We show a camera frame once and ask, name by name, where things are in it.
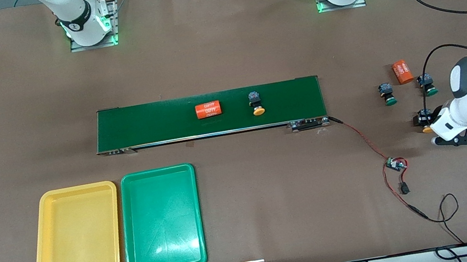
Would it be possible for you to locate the yellow plastic tray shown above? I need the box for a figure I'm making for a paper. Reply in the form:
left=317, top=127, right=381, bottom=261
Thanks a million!
left=18, top=179, right=130, bottom=262

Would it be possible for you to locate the small black controller board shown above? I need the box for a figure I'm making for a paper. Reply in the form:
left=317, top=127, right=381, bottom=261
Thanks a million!
left=384, top=154, right=409, bottom=174

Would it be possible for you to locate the green mushroom push button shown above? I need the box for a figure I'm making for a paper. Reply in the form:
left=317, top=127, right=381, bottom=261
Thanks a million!
left=378, top=82, right=399, bottom=108
left=416, top=72, right=439, bottom=98

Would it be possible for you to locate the orange printed cylinder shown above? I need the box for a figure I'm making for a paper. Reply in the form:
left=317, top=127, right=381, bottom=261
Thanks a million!
left=194, top=100, right=224, bottom=121
left=390, top=59, right=415, bottom=87

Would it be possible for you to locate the green plastic tray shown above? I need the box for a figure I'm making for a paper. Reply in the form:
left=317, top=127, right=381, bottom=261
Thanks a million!
left=110, top=162, right=211, bottom=262

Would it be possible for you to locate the red black power lead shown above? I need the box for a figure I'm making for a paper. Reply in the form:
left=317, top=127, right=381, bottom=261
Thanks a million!
left=381, top=153, right=466, bottom=256

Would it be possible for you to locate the red black conveyor wire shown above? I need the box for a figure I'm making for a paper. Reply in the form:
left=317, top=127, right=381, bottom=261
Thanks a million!
left=327, top=106, right=394, bottom=172

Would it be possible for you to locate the yellow mushroom push button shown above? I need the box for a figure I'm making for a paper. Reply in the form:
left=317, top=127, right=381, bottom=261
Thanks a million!
left=411, top=107, right=437, bottom=136
left=247, top=90, right=268, bottom=118

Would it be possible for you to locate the green conveyor belt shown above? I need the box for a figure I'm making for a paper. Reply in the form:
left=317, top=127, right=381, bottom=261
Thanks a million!
left=89, top=71, right=332, bottom=168

